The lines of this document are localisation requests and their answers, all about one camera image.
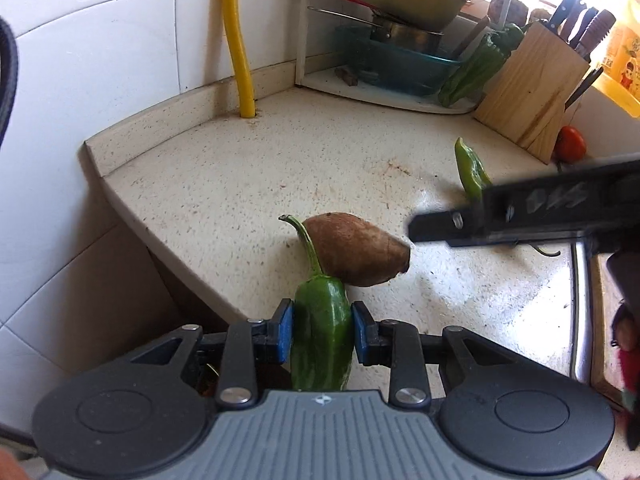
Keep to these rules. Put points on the brown ginger piece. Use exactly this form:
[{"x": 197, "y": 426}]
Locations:
[{"x": 347, "y": 77}]

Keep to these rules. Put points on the wooden knife block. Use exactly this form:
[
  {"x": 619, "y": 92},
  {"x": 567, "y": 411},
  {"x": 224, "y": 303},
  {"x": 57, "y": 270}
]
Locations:
[{"x": 535, "y": 90}]

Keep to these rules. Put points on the yellow detergent bottle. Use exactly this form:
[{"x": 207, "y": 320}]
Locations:
[{"x": 625, "y": 60}]

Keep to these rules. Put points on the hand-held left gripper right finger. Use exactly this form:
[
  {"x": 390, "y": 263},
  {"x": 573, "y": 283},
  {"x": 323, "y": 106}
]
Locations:
[{"x": 359, "y": 332}]

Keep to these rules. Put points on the steel pot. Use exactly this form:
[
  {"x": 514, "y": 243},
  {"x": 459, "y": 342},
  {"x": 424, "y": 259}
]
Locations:
[{"x": 410, "y": 40}]

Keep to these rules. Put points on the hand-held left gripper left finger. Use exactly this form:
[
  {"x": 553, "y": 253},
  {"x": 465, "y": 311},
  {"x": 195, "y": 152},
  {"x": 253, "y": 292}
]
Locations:
[{"x": 285, "y": 332}]

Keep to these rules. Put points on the wooden cutting board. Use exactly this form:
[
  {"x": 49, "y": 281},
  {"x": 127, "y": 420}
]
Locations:
[{"x": 602, "y": 350}]

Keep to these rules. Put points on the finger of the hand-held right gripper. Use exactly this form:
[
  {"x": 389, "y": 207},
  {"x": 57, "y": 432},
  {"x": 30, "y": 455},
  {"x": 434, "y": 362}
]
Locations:
[{"x": 440, "y": 227}]

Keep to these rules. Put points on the brown sweet potato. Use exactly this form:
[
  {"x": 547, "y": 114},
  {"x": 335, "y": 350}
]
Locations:
[{"x": 355, "y": 250}]

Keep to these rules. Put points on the green pepper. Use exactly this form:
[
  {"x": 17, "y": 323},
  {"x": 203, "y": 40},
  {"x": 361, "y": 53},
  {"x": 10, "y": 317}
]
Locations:
[
  {"x": 320, "y": 330},
  {"x": 470, "y": 170}
]

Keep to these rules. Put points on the person's right forearm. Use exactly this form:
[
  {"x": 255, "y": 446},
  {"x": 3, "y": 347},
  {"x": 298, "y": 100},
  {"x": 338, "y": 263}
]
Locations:
[{"x": 631, "y": 375}]

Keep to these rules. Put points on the white corner rack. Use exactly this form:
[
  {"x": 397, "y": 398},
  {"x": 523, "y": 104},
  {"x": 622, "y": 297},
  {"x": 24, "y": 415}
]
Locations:
[{"x": 350, "y": 85}]

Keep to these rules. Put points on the red tomato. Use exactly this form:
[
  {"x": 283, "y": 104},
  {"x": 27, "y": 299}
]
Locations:
[{"x": 570, "y": 144}]

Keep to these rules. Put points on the teal basin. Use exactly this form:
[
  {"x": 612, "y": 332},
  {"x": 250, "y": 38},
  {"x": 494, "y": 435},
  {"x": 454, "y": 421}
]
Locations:
[{"x": 400, "y": 67}]

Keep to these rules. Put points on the long dark green peppers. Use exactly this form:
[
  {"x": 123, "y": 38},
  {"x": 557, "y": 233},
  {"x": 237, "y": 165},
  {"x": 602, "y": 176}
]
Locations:
[{"x": 475, "y": 67}]

